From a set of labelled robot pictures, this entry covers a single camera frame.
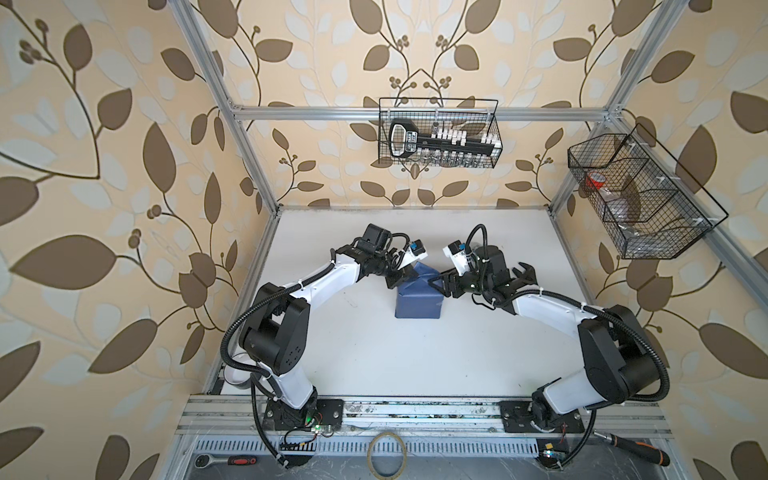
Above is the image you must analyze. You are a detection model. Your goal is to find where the white tape roll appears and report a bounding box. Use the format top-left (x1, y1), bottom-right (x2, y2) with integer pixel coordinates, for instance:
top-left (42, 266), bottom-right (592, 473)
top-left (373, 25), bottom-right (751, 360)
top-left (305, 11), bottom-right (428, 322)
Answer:
top-left (224, 352), bottom-right (254, 390)

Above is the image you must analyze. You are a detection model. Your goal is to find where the ratchet wrench red handle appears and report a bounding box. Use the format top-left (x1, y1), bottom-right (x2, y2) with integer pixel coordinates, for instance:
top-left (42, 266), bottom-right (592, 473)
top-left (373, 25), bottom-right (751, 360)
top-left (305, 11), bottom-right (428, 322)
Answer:
top-left (193, 454), bottom-right (258, 469)

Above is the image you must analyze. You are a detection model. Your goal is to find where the aluminium mounting rail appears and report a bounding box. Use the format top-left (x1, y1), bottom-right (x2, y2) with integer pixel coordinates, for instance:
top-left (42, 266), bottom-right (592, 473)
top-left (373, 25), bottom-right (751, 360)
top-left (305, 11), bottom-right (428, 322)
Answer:
top-left (176, 395), bottom-right (673, 440)

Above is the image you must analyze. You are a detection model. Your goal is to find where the back black wire basket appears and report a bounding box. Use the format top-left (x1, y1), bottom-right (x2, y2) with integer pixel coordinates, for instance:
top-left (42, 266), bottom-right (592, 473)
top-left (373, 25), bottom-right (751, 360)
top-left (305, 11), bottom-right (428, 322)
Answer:
top-left (377, 96), bottom-right (503, 169)

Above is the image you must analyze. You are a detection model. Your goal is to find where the light blue wrapping paper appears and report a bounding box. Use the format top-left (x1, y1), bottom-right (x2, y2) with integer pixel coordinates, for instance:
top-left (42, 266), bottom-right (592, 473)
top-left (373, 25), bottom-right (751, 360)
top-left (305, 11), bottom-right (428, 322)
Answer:
top-left (394, 262), bottom-right (444, 319)

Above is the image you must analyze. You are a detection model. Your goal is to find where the clear tape roll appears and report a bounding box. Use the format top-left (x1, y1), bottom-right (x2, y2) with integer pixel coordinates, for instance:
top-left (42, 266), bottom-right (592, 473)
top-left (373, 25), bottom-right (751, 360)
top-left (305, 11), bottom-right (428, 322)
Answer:
top-left (365, 431), bottom-right (408, 480)

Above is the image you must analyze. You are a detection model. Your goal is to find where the right black wire basket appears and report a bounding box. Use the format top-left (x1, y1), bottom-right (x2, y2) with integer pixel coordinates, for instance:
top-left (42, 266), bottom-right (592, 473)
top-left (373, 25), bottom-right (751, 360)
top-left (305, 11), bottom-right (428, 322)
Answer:
top-left (567, 124), bottom-right (728, 260)

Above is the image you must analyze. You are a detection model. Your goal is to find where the black wire basket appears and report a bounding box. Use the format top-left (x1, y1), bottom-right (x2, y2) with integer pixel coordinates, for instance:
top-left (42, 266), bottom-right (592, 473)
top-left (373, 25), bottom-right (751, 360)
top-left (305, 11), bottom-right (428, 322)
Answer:
top-left (377, 96), bottom-right (503, 169)
top-left (567, 124), bottom-right (728, 260)

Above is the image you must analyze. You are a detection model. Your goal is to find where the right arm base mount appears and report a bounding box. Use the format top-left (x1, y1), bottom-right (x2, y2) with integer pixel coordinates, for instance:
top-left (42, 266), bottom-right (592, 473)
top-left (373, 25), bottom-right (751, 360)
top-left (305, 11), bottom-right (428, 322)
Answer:
top-left (498, 400), bottom-right (585, 435)

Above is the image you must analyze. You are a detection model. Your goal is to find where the black socket set holder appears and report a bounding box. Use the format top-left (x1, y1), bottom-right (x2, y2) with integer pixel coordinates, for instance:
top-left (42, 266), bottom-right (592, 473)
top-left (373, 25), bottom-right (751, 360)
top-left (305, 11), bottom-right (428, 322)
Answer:
top-left (384, 118), bottom-right (503, 162)

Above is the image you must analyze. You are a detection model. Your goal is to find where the orange black screwdriver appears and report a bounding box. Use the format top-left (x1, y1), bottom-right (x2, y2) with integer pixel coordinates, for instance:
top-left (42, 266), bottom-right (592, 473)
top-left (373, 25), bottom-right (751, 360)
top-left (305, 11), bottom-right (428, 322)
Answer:
top-left (593, 431), bottom-right (671, 467)

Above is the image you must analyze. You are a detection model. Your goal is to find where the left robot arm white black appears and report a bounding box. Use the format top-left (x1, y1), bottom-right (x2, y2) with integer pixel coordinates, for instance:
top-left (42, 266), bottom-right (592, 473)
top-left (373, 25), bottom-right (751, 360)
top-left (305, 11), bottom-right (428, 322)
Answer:
top-left (220, 224), bottom-right (427, 410)

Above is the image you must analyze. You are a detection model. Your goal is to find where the black adjustable wrench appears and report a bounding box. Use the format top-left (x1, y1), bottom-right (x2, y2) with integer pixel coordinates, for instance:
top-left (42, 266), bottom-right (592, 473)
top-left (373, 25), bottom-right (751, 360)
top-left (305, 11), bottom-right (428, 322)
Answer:
top-left (511, 262), bottom-right (538, 286)

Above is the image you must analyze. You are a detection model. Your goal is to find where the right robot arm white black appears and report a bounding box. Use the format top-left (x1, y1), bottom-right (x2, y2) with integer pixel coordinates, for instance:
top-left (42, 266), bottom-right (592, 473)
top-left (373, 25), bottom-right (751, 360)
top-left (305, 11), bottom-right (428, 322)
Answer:
top-left (431, 241), bottom-right (671, 422)

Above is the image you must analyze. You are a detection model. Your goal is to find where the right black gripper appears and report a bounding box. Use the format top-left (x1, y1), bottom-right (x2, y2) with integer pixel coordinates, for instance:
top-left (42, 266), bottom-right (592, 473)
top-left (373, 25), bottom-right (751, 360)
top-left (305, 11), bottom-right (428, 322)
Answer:
top-left (428, 264), bottom-right (491, 298)

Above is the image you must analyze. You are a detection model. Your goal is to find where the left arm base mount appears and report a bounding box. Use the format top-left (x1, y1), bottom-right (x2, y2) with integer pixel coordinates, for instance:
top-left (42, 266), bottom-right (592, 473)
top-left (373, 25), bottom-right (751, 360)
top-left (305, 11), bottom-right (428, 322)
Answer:
top-left (264, 398), bottom-right (345, 434)

